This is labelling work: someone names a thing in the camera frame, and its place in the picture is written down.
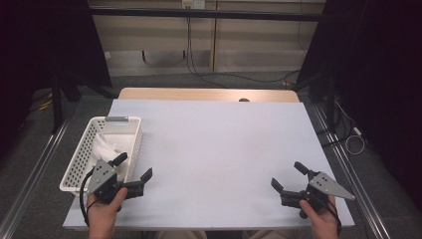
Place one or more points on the person's leg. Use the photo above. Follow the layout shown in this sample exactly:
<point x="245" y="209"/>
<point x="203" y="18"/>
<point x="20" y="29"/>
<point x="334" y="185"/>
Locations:
<point x="180" y="235"/>
<point x="265" y="234"/>

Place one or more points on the person's right leg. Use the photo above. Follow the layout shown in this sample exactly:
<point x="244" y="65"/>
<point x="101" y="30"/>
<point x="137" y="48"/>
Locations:
<point x="265" y="234"/>

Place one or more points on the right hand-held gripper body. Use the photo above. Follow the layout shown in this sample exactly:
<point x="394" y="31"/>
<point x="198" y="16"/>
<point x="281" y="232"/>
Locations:
<point x="326" y="186"/>

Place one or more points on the black curtain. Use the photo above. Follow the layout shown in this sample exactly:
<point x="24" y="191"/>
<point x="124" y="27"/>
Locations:
<point x="40" y="40"/>
<point x="381" y="66"/>

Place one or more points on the person's right hand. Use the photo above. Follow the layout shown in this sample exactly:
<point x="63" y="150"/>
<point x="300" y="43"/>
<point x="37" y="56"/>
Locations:
<point x="321" y="222"/>

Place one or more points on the white wall socket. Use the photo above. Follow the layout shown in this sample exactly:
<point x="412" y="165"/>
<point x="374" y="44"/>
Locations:
<point x="198" y="4"/>

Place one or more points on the aluminium floor rail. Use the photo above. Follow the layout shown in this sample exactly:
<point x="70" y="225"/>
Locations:
<point x="366" y="212"/>
<point x="40" y="172"/>

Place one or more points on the black horizontal metal bar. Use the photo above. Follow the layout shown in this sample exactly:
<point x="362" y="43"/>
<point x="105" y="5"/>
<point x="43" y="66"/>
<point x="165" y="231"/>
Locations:
<point x="199" y="14"/>

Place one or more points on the person's left hand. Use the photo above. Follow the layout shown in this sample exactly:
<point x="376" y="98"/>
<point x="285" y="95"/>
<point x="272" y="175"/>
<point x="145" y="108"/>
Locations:
<point x="103" y="215"/>

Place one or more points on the person's left leg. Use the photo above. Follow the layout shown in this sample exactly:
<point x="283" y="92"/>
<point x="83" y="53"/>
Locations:
<point x="180" y="235"/>

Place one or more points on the white perforated plastic basket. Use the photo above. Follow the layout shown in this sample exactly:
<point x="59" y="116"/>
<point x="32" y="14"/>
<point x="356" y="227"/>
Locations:
<point x="83" y="156"/>

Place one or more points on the small white wall outlet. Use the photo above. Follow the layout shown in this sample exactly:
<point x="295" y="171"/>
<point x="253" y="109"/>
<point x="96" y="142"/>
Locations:
<point x="107" y="55"/>

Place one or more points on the light blue table mat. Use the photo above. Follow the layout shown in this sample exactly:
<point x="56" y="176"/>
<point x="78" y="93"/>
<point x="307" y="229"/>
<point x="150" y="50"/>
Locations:
<point x="215" y="149"/>

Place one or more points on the white child's shirt chick print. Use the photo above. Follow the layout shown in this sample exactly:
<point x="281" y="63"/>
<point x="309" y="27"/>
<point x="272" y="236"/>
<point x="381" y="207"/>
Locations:
<point x="103" y="149"/>

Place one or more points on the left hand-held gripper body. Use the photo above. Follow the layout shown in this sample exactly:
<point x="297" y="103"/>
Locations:
<point x="101" y="176"/>

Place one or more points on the dark round table grommet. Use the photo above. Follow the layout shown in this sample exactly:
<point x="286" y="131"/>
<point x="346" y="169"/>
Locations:
<point x="244" y="99"/>

